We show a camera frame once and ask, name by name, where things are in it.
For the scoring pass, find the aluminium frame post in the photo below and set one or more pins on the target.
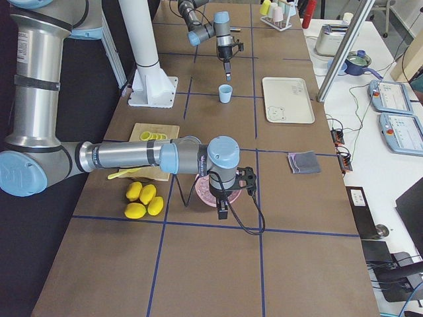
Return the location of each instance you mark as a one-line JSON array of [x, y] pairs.
[[345, 46]]

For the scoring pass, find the wooden cutting board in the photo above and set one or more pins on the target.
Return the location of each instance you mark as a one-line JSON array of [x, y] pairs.
[[151, 173]]

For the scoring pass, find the teach pendant near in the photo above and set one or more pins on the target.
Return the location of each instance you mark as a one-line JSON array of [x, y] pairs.
[[402, 133]]

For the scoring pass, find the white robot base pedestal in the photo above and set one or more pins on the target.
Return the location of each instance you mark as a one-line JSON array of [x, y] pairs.
[[151, 86]]

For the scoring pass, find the teach pendant far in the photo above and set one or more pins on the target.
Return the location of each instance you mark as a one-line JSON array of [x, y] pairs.
[[390, 97]]

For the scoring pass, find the black power strip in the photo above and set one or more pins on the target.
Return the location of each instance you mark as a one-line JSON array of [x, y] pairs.
[[343, 154]]

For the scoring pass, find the blue saucepan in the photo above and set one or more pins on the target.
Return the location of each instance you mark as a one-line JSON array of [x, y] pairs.
[[358, 63]]

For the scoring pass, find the cream bear print tray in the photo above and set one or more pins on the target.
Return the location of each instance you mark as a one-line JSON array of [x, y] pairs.
[[286, 100]]

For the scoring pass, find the light blue plastic cup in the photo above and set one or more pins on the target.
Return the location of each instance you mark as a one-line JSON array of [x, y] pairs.
[[225, 93]]

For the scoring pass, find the teach pendant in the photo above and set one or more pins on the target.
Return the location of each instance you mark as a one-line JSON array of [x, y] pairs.
[[390, 97], [402, 133]]

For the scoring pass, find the lemon slices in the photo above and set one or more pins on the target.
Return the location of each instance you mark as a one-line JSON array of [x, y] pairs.
[[147, 135]]

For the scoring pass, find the white wire cup rack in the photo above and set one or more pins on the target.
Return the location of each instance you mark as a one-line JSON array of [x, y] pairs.
[[289, 8]]

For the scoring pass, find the silver toaster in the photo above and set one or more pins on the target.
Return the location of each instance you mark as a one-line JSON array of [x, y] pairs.
[[329, 39]]

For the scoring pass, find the pink bowl of ice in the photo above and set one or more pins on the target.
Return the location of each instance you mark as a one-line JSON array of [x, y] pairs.
[[202, 188]]

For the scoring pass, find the grey folded cloth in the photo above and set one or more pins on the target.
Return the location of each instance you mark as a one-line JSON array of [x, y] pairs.
[[304, 163]]

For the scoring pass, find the yellow cup on rack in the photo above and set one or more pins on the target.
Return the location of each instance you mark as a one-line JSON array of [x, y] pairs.
[[264, 8]]

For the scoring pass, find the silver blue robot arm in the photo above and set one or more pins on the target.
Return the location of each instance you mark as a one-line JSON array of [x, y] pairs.
[[201, 29], [89, 97]]

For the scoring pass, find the yellow-green plastic knife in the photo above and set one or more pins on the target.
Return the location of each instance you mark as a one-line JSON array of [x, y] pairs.
[[122, 172]]

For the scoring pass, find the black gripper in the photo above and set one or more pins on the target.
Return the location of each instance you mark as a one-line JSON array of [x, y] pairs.
[[225, 53], [219, 195]]

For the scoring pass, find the pink cup on rack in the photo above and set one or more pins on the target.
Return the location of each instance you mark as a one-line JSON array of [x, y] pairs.
[[277, 14]]

